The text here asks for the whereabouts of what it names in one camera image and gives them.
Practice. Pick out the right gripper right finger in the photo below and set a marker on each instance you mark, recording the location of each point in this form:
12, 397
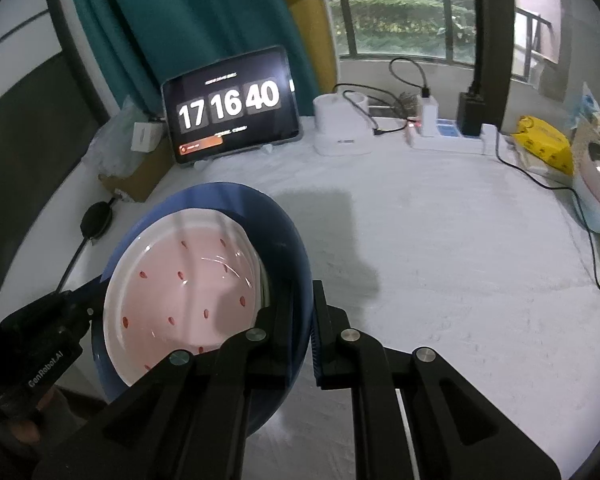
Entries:
414, 415

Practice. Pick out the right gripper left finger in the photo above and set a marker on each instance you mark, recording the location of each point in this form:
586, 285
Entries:
189, 417

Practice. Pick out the large dark blue bowl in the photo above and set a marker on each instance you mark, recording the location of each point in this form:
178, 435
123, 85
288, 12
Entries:
281, 250

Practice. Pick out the pink strawberry bowl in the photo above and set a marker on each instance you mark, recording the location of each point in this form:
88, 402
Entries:
189, 281

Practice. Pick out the black round puck device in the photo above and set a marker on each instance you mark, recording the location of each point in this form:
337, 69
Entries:
96, 220

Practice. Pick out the white tablecloth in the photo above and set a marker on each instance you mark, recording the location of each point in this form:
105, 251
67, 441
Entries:
455, 252

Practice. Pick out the cardboard box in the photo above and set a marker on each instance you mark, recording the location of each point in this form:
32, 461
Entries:
142, 182

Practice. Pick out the clear plastic bag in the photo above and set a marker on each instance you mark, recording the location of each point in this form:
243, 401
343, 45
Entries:
110, 153

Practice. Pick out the small white box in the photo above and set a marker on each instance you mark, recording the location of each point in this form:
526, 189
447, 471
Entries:
146, 136

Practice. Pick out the light blue stacked bowl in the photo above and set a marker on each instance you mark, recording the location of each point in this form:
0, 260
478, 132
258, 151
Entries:
587, 206

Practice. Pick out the white power strip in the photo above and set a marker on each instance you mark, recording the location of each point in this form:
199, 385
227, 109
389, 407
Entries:
451, 140

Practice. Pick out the yellow wipes pack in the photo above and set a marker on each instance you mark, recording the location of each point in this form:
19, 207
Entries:
545, 142

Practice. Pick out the black power adapter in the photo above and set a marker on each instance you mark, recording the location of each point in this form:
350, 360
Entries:
470, 112

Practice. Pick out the white charger plug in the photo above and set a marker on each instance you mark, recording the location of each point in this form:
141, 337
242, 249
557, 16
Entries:
427, 116

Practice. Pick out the tablet showing clock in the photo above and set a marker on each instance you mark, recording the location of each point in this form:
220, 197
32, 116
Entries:
230, 106

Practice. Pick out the teal curtain left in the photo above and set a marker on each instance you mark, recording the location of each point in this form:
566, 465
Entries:
140, 44

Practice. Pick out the yellow curtain left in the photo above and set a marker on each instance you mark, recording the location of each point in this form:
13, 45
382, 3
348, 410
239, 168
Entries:
315, 26

